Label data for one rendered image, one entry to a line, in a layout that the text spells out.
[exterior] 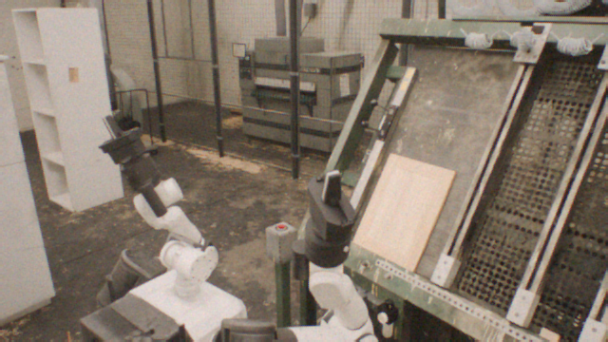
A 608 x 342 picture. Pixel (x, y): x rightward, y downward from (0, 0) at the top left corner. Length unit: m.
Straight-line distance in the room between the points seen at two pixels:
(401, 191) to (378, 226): 0.20
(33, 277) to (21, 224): 0.41
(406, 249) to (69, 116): 3.86
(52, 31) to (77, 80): 0.50
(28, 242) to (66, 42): 2.22
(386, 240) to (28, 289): 2.53
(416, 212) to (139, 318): 1.42
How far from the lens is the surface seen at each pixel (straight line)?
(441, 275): 1.95
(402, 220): 2.15
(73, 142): 5.15
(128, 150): 1.26
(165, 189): 1.29
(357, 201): 2.29
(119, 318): 1.06
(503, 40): 2.22
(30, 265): 3.63
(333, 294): 0.91
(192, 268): 0.99
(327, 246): 0.81
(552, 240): 1.84
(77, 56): 5.10
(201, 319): 1.00
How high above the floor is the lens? 1.96
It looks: 20 degrees down
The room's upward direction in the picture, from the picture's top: straight up
